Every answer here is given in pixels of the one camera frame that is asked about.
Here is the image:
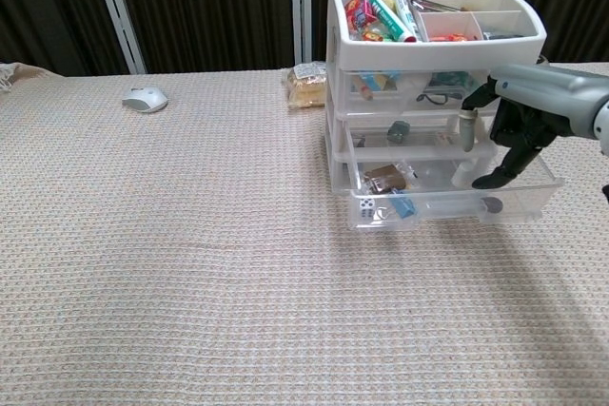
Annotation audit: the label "white partition frame post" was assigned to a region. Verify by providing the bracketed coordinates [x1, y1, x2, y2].
[87, 0, 147, 75]
[288, 0, 314, 65]

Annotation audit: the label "clear plastic drawer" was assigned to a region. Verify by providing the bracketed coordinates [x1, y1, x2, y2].
[335, 68, 499, 115]
[346, 143, 566, 235]

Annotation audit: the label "silver metal clips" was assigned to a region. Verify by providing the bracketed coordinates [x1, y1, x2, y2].
[409, 0, 461, 12]

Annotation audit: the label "bagged bread snack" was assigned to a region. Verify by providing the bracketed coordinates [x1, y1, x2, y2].
[285, 61, 328, 109]

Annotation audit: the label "beige woven tablecloth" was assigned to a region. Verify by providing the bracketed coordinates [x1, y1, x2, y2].
[0, 61, 609, 406]

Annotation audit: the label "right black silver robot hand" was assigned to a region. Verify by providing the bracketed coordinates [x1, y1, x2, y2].
[459, 62, 609, 191]

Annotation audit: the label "small white cylinder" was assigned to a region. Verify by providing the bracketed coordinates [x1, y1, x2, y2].
[450, 157, 477, 187]

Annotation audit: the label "blue binder clip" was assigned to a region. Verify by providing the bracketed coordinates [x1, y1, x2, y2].
[375, 191, 418, 222]

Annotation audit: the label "teal box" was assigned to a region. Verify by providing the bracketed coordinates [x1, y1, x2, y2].
[430, 71, 472, 88]

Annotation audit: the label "black cord loop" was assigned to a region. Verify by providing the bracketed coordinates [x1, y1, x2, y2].
[417, 90, 451, 106]

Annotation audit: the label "white plastic drawer organizer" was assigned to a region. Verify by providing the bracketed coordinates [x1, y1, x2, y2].
[325, 0, 548, 198]

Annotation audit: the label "green whiteboard marker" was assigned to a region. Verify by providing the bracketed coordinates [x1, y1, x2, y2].
[366, 0, 416, 44]

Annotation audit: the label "blue yellow packet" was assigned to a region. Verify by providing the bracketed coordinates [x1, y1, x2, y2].
[356, 71, 399, 91]

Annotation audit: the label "white computer mouse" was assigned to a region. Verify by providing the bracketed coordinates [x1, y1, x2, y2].
[121, 85, 169, 115]

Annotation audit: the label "brown wrapped snack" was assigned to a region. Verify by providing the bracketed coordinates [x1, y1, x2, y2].
[363, 164, 418, 196]

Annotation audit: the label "red blue candy pack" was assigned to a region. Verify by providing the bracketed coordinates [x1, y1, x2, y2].
[343, 0, 377, 29]

